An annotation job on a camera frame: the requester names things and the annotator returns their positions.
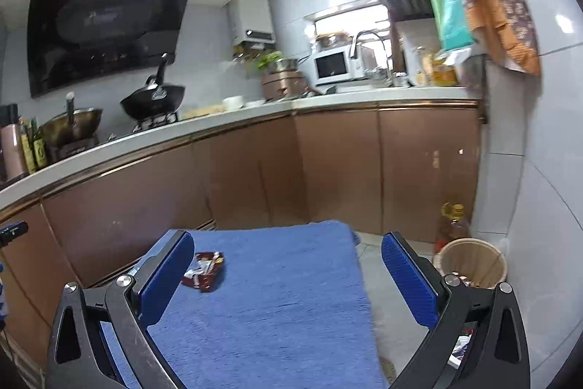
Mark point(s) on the white bowl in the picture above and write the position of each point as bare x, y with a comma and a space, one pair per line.
233, 103

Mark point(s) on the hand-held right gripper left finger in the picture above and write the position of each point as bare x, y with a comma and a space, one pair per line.
166, 279

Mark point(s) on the white microwave oven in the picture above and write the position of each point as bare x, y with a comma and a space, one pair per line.
332, 65

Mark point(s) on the white water heater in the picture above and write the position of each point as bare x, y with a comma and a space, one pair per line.
253, 15

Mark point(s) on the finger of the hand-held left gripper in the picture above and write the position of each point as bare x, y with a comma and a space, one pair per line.
13, 231

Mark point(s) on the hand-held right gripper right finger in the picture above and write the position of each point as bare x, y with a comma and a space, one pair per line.
407, 279

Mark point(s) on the wooden bucket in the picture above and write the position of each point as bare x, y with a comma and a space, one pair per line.
483, 254

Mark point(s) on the brown foil wrapper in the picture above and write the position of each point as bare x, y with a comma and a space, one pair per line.
205, 273

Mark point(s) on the copper coloured cooking pot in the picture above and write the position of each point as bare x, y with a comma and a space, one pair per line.
282, 83

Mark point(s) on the blue terry towel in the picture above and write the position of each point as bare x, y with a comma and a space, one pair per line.
282, 302

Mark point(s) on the teal plastic bag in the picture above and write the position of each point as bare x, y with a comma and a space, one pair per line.
455, 20

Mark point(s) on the black range hood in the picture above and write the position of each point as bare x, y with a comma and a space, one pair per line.
100, 29

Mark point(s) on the steel pot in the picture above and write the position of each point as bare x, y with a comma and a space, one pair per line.
332, 40

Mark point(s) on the yellow capped oil bottle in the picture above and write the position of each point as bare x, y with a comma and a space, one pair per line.
28, 147

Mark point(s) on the chrome kitchen faucet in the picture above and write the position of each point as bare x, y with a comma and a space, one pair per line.
364, 34

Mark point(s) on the large cooking oil bottle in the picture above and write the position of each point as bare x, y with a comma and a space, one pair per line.
451, 229

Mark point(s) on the rose thermos with black lid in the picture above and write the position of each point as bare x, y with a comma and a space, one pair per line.
12, 152

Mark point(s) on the black wok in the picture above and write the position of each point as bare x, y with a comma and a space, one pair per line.
152, 97

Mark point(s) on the white kitchen countertop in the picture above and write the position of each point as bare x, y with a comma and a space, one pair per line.
255, 112

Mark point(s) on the brown kitchen base cabinet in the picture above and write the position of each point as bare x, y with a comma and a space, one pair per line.
337, 170

